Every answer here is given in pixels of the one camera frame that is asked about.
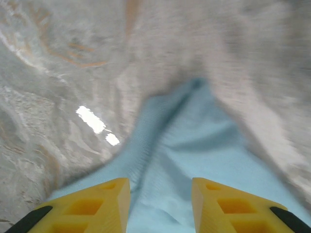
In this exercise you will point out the light blue printed t-shirt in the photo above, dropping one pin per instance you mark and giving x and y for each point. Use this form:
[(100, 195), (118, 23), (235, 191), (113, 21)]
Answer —
[(184, 136)]

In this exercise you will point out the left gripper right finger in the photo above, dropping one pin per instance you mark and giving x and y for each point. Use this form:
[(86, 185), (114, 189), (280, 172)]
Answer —
[(206, 213)]

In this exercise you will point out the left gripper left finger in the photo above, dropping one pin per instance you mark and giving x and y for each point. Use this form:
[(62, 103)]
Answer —
[(107, 194)]

